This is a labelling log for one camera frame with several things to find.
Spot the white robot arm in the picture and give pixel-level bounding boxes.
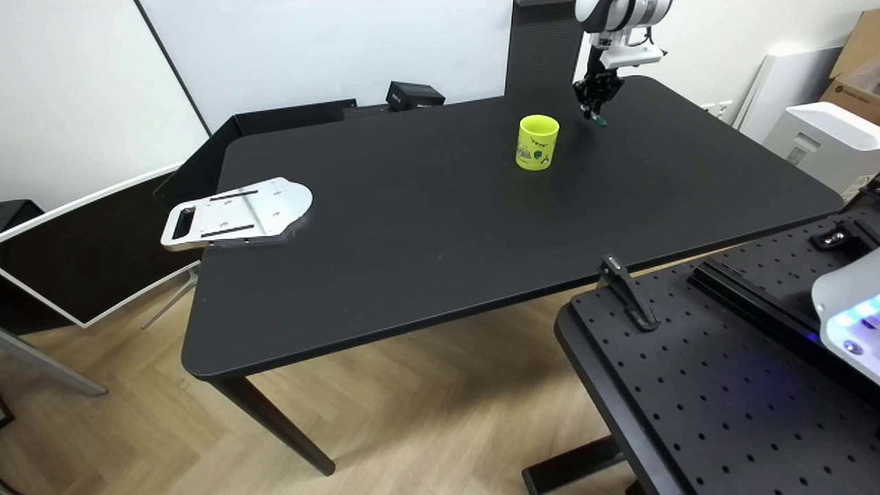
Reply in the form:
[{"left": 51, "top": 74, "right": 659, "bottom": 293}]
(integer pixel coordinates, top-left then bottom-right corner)
[{"left": 573, "top": 0, "right": 674, "bottom": 120}]

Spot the black table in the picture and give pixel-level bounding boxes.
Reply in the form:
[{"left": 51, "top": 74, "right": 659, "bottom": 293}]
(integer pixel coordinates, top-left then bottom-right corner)
[{"left": 180, "top": 77, "right": 842, "bottom": 472}]

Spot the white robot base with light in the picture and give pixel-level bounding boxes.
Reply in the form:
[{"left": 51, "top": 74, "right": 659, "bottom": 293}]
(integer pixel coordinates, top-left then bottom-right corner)
[{"left": 811, "top": 248, "right": 880, "bottom": 385}]

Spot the green marker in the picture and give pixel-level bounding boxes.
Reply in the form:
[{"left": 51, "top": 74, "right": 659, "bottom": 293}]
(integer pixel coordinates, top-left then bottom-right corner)
[{"left": 584, "top": 113, "right": 608, "bottom": 134}]

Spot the white metal mounting plate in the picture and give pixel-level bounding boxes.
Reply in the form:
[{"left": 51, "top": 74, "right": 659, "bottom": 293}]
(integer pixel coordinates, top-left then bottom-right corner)
[{"left": 158, "top": 176, "right": 314, "bottom": 249}]

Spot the small black box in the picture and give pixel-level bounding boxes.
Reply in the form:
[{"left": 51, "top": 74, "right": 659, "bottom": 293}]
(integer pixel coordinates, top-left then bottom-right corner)
[{"left": 384, "top": 83, "right": 444, "bottom": 110}]

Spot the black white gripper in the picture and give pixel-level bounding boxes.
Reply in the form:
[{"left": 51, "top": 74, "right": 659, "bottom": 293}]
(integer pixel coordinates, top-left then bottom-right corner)
[{"left": 572, "top": 28, "right": 666, "bottom": 116}]

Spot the black clamp lever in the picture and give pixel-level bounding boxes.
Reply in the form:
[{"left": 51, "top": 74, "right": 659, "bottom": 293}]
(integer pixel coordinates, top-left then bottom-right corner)
[{"left": 598, "top": 256, "right": 657, "bottom": 333}]

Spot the white box appliance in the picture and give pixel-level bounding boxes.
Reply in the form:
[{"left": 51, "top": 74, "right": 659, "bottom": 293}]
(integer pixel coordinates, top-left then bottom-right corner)
[{"left": 763, "top": 102, "right": 880, "bottom": 200}]

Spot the black perforated breadboard cart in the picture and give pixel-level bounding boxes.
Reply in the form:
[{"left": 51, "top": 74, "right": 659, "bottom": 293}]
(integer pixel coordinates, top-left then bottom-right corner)
[{"left": 520, "top": 215, "right": 880, "bottom": 495}]

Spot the white whiteboard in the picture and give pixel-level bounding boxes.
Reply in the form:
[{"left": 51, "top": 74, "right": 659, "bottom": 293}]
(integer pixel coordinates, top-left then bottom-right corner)
[{"left": 133, "top": 0, "right": 510, "bottom": 132}]

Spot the cardboard box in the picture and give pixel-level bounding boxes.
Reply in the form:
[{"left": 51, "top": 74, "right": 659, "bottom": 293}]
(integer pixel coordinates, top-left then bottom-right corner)
[{"left": 822, "top": 7, "right": 880, "bottom": 123}]

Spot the white framed dark panel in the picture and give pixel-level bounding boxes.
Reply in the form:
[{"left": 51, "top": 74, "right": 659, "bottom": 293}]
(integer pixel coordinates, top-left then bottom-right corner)
[{"left": 0, "top": 168, "right": 206, "bottom": 330}]

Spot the yellow-green mug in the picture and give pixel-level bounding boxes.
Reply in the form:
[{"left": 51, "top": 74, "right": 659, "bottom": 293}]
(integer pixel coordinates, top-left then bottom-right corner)
[{"left": 514, "top": 113, "right": 560, "bottom": 171}]

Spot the white leaning board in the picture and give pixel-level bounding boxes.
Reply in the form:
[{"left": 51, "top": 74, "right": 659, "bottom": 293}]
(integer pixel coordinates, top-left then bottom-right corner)
[{"left": 734, "top": 47, "right": 839, "bottom": 142}]

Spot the black mounting plate on cart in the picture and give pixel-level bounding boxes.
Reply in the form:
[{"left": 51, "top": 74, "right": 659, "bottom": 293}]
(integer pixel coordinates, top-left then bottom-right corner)
[{"left": 690, "top": 216, "right": 880, "bottom": 347}]

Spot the black vertical column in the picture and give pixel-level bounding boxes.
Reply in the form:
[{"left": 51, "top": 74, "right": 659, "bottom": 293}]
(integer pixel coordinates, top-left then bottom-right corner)
[{"left": 506, "top": 0, "right": 583, "bottom": 98}]

